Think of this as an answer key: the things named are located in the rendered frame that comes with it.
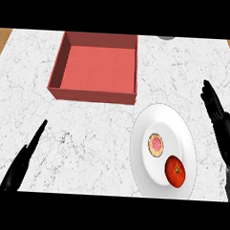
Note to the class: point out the white plate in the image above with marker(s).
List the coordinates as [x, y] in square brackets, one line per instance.
[162, 153]

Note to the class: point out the red cardboard box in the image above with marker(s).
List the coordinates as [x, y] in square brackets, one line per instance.
[97, 68]

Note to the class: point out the grey round object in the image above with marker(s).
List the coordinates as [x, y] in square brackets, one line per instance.
[166, 37]

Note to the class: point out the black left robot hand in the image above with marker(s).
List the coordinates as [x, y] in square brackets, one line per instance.
[18, 169]

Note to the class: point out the red tomato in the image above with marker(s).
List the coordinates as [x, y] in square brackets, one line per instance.
[175, 171]

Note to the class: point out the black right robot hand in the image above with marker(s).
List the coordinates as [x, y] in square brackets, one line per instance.
[222, 125]

